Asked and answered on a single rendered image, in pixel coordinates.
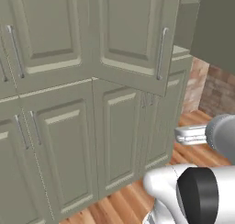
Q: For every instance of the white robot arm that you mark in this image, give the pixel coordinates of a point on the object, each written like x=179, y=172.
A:
x=202, y=197

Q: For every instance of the grey-green cabinet carcass with shelf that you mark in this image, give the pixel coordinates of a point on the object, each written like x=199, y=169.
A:
x=185, y=22

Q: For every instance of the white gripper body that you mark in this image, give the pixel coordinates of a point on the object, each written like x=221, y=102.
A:
x=191, y=135

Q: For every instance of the grey-green cabinet door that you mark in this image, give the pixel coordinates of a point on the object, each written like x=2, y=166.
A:
x=52, y=25
x=120, y=139
x=15, y=178
x=162, y=126
x=214, y=25
x=6, y=87
x=67, y=154
x=131, y=25

